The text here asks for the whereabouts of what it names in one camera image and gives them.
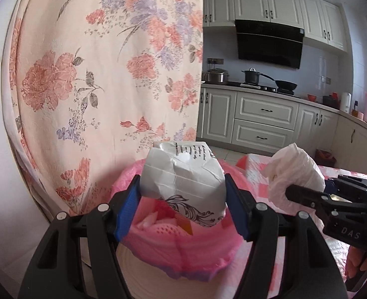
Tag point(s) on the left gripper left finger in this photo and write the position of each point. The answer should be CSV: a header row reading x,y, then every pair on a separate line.
x,y
55,270

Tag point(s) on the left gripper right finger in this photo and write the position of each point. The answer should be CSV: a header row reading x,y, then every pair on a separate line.
x,y
309,269

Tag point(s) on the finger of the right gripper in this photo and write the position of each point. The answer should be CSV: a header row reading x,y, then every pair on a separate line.
x,y
333,184
318,201

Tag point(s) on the printed paper bag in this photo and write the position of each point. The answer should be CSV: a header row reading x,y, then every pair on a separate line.
x,y
189,178

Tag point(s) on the red floor trash bin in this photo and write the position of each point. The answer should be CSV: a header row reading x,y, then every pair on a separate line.
x,y
324,158

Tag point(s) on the lower kitchen cabinets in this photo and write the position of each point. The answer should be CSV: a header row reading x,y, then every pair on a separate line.
x,y
242,119

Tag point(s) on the kitchen cabinets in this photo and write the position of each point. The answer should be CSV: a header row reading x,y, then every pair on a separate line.
x,y
242,119
320,20

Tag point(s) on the pink-lined trash bin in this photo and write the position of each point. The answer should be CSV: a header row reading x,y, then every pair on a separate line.
x,y
163,238

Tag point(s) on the upper kitchen cabinets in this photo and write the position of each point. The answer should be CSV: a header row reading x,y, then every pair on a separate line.
x,y
320,20

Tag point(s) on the right hand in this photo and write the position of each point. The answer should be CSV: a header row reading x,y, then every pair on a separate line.
x,y
355,262

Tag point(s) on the red checkered tablecloth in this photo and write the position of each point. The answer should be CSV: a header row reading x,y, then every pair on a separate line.
x,y
309,269

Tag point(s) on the white electric kettle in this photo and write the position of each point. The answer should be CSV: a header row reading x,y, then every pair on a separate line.
x,y
345,102

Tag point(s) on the white round stool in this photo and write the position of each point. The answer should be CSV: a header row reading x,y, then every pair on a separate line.
x,y
145,281

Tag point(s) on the red bowl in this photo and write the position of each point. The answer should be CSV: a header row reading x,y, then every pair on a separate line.
x,y
311,97

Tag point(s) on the black frying pan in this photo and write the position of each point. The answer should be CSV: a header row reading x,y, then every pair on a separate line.
x,y
285,86

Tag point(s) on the black cooking pot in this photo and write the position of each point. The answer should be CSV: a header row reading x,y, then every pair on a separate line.
x,y
252,76

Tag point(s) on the silver pressure cooker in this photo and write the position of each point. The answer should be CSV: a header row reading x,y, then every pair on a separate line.
x,y
216,76

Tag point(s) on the black range hood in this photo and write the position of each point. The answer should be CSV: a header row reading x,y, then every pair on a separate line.
x,y
269,43

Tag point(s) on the floral curtain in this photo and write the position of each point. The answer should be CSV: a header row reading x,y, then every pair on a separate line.
x,y
88,86

